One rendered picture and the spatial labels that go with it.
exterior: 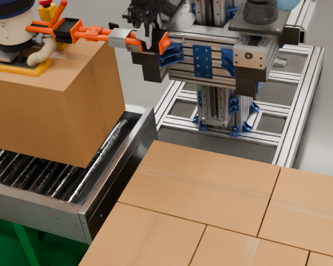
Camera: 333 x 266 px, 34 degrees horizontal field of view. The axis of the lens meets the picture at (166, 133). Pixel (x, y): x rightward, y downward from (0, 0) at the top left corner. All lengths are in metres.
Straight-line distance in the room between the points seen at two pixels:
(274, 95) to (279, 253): 1.42
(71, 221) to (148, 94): 1.63
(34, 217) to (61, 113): 0.53
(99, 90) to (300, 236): 0.98
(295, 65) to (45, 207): 1.93
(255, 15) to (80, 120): 0.84
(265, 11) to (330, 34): 1.99
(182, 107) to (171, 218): 1.17
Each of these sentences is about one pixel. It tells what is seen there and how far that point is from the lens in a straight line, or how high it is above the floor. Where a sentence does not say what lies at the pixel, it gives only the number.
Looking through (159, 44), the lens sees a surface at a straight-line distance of 1.92.
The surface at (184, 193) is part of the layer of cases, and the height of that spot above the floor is 0.54.
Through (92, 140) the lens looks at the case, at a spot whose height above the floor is 0.76.
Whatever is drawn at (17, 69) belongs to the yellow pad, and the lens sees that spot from 2.19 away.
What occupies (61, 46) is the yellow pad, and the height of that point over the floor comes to 1.10.
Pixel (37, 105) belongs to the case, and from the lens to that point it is 2.16.
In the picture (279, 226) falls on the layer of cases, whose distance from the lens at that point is 2.19.
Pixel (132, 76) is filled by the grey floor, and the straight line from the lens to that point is 3.93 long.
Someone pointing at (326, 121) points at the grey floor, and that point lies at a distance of 3.49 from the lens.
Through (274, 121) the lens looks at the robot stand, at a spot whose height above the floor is 0.21.
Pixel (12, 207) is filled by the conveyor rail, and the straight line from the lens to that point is 2.47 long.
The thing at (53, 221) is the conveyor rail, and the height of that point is 0.50.
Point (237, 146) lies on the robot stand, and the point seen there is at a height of 0.21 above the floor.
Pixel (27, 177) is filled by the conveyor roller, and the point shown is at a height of 0.54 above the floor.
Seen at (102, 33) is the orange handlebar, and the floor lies 1.21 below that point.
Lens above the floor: 2.25
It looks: 41 degrees down
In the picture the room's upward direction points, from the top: 7 degrees counter-clockwise
